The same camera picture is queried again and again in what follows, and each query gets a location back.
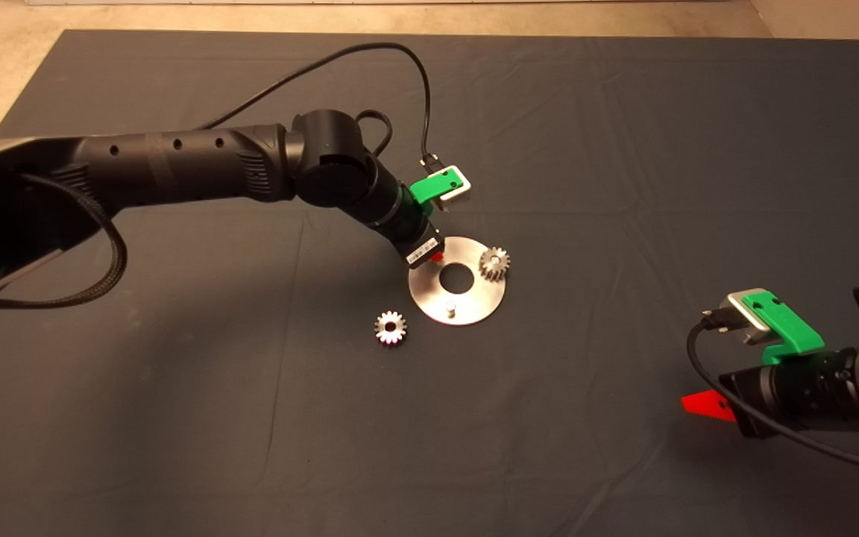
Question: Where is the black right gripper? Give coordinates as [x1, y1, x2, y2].
[681, 349, 859, 439]

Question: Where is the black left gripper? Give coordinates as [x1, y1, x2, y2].
[383, 205, 447, 270]

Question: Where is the small steel planetary gear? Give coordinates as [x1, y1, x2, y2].
[478, 247, 512, 282]
[374, 311, 409, 345]

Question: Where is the round metal carrier plate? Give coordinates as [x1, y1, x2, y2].
[407, 236, 508, 327]

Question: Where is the dark grey table cloth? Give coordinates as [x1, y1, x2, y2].
[0, 28, 859, 537]

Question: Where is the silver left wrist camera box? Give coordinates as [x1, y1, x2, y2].
[429, 165, 472, 213]

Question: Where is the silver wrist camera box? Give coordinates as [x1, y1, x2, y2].
[429, 165, 472, 213]
[720, 288, 773, 345]

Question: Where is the green left camera mount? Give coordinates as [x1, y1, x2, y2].
[409, 169, 471, 207]

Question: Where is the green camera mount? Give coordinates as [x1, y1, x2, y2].
[409, 169, 471, 207]
[741, 290, 825, 366]

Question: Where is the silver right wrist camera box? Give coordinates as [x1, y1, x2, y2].
[720, 288, 773, 345]

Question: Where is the green right camera mount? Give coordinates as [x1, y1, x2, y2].
[741, 290, 825, 366]

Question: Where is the braided black arm cable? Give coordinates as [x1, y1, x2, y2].
[355, 109, 394, 157]

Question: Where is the black left camera cable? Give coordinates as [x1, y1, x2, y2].
[198, 42, 443, 171]

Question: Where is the thick braided black cable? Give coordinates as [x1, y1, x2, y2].
[0, 173, 129, 310]

